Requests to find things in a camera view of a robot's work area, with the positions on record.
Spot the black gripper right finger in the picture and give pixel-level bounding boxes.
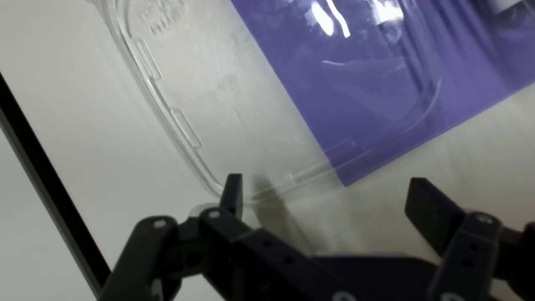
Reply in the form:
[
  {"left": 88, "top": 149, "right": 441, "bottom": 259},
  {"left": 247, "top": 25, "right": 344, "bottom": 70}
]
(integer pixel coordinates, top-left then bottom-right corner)
[{"left": 402, "top": 176, "right": 535, "bottom": 301}]

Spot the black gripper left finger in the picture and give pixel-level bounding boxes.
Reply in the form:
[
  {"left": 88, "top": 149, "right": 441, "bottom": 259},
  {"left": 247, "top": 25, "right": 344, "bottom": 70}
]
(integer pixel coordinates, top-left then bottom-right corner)
[{"left": 98, "top": 172, "right": 342, "bottom": 301}]

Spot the clear plastic bowl lid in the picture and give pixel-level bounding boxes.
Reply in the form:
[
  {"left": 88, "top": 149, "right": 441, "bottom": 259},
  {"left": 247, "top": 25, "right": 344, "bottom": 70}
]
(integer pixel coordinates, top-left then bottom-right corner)
[{"left": 90, "top": 0, "right": 446, "bottom": 209}]

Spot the purple mat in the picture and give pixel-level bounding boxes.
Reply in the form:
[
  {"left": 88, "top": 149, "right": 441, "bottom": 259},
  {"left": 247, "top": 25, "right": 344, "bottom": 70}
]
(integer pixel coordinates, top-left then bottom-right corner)
[{"left": 228, "top": 0, "right": 535, "bottom": 187}]

